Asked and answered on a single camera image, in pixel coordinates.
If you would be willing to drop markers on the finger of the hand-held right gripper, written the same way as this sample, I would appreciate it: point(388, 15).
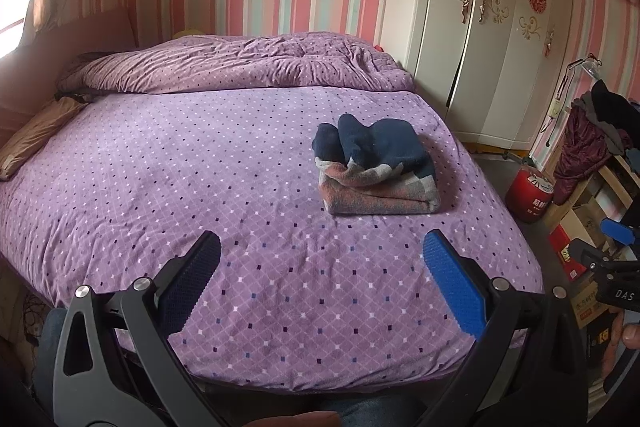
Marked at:
point(590, 254)
point(619, 232)

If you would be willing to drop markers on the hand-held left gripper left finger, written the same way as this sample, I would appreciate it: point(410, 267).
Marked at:
point(192, 279)

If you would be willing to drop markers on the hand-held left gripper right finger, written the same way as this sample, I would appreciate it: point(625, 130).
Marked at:
point(455, 287)

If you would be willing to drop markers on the navy patterned knit sweater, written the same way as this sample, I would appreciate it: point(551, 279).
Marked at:
point(377, 167)

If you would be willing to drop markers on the pile of dark clothes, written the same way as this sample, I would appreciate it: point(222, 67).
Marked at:
point(607, 112)

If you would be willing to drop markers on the person's right hand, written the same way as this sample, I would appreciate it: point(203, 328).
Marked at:
point(631, 334)

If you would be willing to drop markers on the person's left hand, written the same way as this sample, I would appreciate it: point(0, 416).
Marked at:
point(295, 419)

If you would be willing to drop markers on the red box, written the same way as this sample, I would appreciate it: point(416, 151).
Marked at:
point(565, 247)

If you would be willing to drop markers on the brown cardboard box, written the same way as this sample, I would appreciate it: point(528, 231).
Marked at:
point(590, 304)

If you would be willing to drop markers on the wooden shelf rack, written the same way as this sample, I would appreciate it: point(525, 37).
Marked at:
point(587, 202)

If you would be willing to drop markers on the red metal canister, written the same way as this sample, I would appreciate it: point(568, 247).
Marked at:
point(529, 194)

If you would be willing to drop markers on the maroon jacket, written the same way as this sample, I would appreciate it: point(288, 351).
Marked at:
point(580, 152)

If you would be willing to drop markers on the bed with purple dotted sheet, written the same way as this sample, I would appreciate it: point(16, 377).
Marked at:
point(200, 187)

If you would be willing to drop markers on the person's jeans leg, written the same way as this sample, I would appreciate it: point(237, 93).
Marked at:
point(47, 357)

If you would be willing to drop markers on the tan pillow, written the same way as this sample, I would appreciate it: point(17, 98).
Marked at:
point(37, 132)

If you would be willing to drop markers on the purple dotted quilt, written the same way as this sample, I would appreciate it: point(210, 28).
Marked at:
point(250, 62)

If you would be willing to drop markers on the dark brown cloth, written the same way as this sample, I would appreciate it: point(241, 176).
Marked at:
point(82, 67)

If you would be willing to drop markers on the white wardrobe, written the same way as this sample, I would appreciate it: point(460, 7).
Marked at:
point(480, 32)

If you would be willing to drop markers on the yellow cushion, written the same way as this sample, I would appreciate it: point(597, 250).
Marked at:
point(187, 33)

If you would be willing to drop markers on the pink padded headboard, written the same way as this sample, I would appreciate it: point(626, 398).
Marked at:
point(75, 37)

